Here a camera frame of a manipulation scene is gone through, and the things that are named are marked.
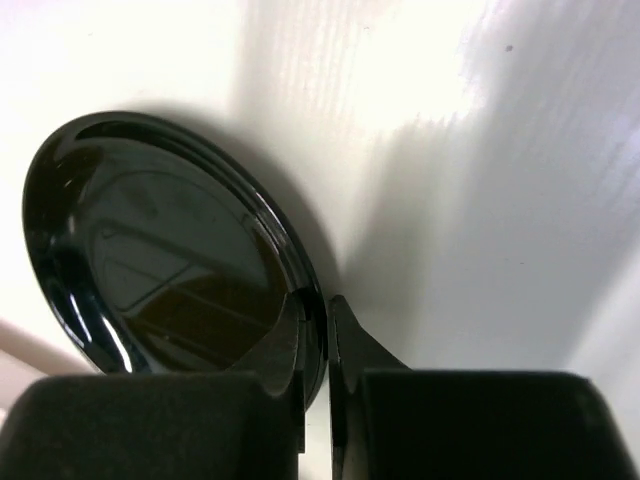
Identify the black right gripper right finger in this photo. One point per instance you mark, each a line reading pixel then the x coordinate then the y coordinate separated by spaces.
pixel 354 356

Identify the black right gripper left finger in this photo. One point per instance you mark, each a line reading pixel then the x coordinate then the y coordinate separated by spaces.
pixel 278 360

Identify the black plate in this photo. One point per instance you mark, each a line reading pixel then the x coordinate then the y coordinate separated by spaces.
pixel 157 252

